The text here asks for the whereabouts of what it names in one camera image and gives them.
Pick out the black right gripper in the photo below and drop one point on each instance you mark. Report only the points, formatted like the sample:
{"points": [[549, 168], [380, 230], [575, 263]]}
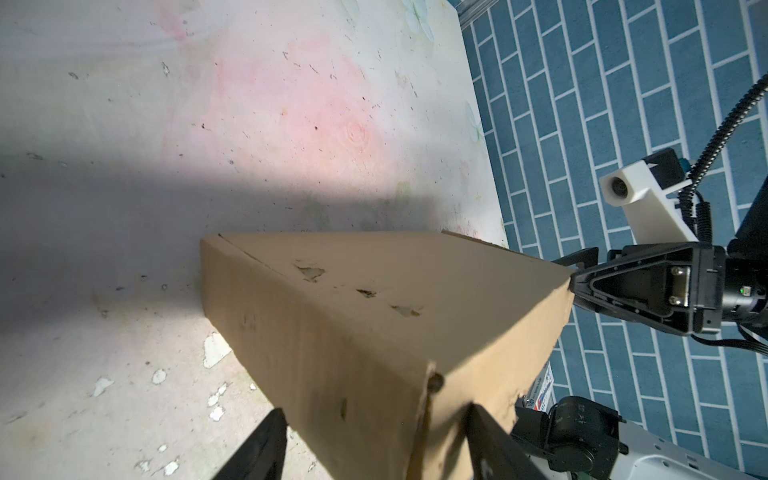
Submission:
{"points": [[677, 288]]}

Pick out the brown cardboard box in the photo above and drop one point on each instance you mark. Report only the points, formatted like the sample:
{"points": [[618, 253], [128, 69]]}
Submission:
{"points": [[375, 344]]}

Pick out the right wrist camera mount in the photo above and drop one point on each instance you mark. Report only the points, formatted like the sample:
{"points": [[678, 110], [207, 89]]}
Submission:
{"points": [[646, 191]]}

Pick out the aluminium corner post right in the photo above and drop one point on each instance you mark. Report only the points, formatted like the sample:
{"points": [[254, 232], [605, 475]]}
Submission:
{"points": [[470, 10]]}

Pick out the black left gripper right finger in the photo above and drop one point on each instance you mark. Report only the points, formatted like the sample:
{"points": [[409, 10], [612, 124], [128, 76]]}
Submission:
{"points": [[494, 453]]}

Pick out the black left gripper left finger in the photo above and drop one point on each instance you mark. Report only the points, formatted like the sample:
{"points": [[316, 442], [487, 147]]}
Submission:
{"points": [[262, 455]]}

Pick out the white red blue tube box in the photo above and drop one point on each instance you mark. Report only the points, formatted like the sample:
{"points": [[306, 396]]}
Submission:
{"points": [[541, 396]]}

